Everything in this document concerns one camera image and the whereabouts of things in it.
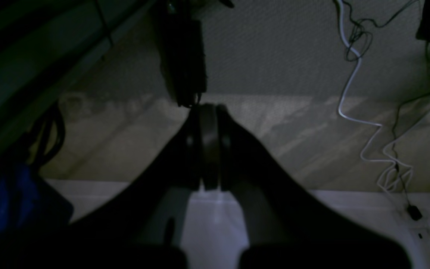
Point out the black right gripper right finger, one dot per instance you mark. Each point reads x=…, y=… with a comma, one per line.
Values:
x=284, y=222

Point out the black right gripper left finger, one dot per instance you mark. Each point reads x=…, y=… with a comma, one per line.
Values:
x=145, y=219

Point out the blue bag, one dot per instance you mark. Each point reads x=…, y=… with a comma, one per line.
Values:
x=29, y=209

